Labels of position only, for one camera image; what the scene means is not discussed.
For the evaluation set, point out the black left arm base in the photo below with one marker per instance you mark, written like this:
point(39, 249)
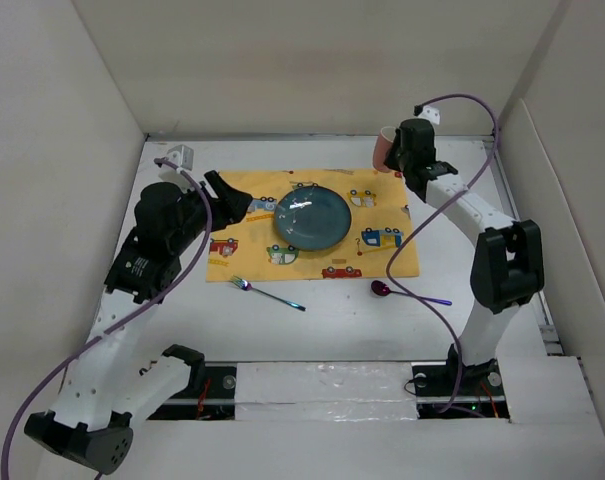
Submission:
point(214, 401)

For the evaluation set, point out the iridescent fork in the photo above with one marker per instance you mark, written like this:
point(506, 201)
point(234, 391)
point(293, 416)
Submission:
point(245, 285)

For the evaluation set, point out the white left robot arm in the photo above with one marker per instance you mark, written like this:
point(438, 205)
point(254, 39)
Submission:
point(93, 420)

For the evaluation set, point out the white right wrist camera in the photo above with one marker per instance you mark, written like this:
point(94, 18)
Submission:
point(428, 112)

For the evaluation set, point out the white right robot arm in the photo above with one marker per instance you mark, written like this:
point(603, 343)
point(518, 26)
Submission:
point(507, 269)

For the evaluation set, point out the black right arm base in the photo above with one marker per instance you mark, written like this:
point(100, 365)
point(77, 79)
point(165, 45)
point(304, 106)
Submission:
point(446, 390)

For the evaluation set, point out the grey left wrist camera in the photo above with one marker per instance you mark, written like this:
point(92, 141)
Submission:
point(182, 157)

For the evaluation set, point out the teal round plate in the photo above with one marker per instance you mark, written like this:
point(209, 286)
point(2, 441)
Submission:
point(312, 218)

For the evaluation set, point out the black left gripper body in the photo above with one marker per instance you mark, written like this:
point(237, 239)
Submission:
point(195, 223)

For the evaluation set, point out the pink cup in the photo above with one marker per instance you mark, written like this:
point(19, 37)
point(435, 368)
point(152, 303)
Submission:
point(383, 144)

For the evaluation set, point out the yellow cartoon print cloth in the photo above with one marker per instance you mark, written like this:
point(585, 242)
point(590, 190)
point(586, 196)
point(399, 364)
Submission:
point(380, 222)

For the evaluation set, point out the purple iridescent spoon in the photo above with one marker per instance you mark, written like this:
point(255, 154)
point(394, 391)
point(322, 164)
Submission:
point(381, 289)

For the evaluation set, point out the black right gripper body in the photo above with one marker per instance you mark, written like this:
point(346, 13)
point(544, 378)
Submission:
point(398, 159)

